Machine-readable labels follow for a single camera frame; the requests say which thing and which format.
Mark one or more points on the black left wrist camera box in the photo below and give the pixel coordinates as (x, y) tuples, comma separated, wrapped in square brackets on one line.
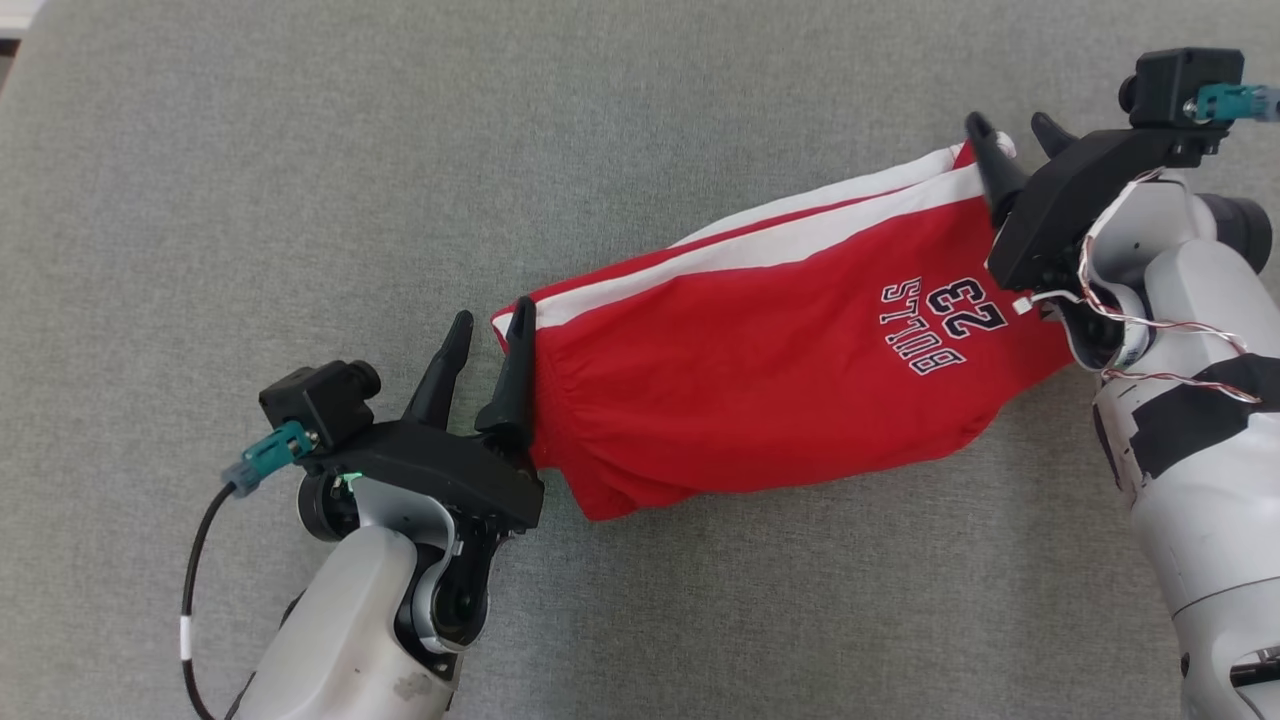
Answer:
[(315, 400)]

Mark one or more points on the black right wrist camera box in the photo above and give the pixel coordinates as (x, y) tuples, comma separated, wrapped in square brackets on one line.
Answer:
[(1170, 85)]

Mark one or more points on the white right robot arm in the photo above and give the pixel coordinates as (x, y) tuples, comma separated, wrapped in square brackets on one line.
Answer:
[(1200, 500)]

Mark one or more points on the red Bulls 23 basketball shorts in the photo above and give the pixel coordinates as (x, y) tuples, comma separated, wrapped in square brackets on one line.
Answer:
[(740, 380)]

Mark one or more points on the white wall baseboard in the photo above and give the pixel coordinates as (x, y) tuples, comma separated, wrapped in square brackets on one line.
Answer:
[(15, 12)]

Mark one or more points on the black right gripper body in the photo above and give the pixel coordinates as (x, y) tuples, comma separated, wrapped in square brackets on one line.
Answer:
[(1060, 210)]

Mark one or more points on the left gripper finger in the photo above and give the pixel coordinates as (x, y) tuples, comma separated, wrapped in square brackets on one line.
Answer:
[(518, 390), (445, 375)]

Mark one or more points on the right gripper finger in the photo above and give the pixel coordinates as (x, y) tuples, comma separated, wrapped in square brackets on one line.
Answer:
[(1055, 138), (1000, 175)]

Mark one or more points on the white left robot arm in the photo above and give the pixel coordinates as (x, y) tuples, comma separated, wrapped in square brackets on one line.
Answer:
[(350, 620)]

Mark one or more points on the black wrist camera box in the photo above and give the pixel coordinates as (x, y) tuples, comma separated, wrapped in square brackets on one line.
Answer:
[(315, 400), (1170, 85)]

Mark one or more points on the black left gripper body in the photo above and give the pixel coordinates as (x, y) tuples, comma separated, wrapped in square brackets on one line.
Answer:
[(450, 475)]

